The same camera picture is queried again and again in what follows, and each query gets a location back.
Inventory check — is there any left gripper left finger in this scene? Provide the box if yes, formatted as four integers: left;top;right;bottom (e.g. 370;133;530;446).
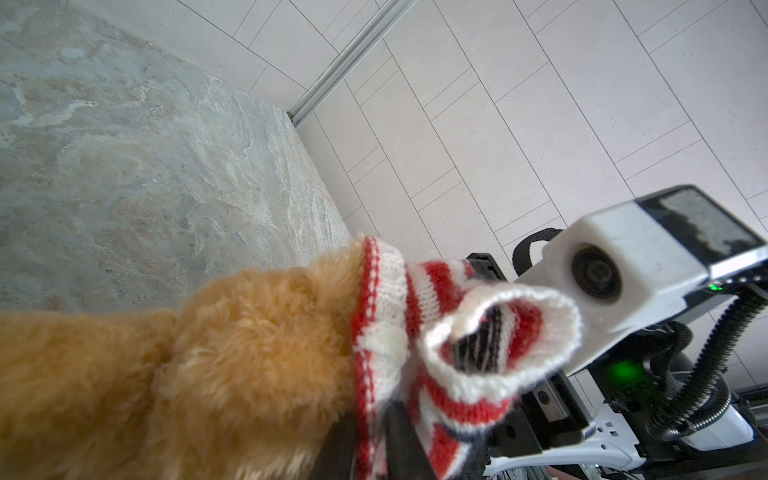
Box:
309;413;357;480

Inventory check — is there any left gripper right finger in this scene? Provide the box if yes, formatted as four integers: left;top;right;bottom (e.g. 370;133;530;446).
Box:
384;401;438;480

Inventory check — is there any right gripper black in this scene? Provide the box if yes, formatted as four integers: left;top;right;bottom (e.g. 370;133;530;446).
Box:
464;254;593;459

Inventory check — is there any red white striped sweater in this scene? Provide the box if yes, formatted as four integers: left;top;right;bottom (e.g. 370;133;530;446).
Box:
351;237;582;479

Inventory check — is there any brown teddy bear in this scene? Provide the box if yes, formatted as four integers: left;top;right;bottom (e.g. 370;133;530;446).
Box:
1;240;364;479

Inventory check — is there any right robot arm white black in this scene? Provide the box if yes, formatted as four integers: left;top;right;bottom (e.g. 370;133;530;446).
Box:
465;264;767;479

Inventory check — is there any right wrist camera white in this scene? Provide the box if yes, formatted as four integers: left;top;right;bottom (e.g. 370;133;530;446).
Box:
512;185;767;374

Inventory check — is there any black corrugated cable conduit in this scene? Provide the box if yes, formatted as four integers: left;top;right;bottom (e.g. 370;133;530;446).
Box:
644;284;768;442

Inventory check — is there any right aluminium corner post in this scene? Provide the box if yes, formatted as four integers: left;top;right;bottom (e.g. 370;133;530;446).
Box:
288;0;417;128

